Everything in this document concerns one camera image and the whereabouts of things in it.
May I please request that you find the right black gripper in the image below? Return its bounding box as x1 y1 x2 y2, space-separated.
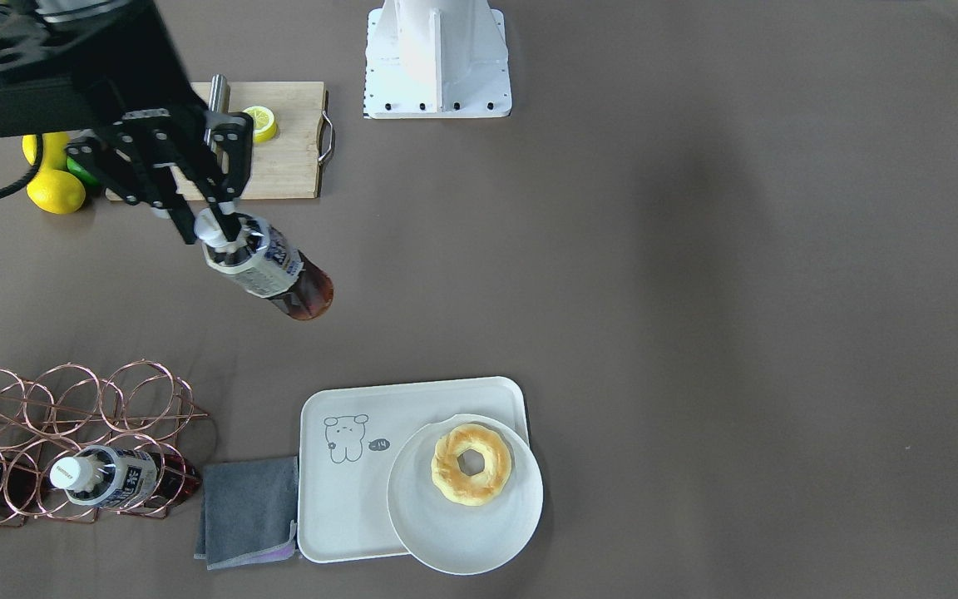
0 1 254 244

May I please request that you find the tea bottle white cap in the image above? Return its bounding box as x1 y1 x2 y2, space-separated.
195 208 336 322

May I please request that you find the cream rectangular serving tray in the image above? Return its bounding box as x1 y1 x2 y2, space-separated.
297 376 529 562

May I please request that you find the bamboo cutting board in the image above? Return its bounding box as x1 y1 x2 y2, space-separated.
105 81 337 202

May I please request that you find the half lemon slice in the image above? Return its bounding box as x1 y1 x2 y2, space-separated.
243 105 279 144

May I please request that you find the steel muddler black tip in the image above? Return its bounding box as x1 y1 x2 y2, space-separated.
205 73 230 158

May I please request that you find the green lime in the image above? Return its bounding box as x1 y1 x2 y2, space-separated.
66 156 101 189

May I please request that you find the yellow lemon lower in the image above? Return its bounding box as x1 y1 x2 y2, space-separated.
26 170 86 215

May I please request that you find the yellow lemon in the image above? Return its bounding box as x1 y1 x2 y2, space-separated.
26 170 86 215
22 131 70 171

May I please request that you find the yellow lemon upper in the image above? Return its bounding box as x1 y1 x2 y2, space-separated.
22 131 70 171

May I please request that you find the folded grey cloth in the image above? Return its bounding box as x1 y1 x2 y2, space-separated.
194 456 298 570

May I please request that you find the white round plate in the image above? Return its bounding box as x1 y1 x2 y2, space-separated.
385 414 544 576

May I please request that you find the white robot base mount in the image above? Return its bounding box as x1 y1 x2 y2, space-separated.
363 1 513 119

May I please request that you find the copper wire bottle rack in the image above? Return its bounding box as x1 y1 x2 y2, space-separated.
0 360 208 527

